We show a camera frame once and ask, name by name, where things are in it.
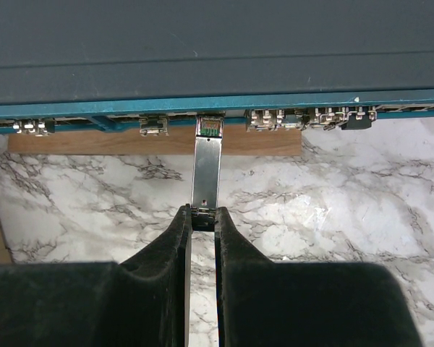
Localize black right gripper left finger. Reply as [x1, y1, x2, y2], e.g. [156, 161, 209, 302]
[0, 205, 192, 346]

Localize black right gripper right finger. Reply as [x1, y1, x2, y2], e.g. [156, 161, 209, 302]
[215, 207, 422, 346]

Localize silver SFP transceiver plug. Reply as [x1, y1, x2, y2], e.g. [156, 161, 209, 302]
[191, 114, 224, 232]

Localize dark grey network switch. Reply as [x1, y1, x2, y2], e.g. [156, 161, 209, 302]
[0, 1, 434, 136]

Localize wooden base board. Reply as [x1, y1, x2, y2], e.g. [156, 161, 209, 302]
[7, 125, 302, 156]

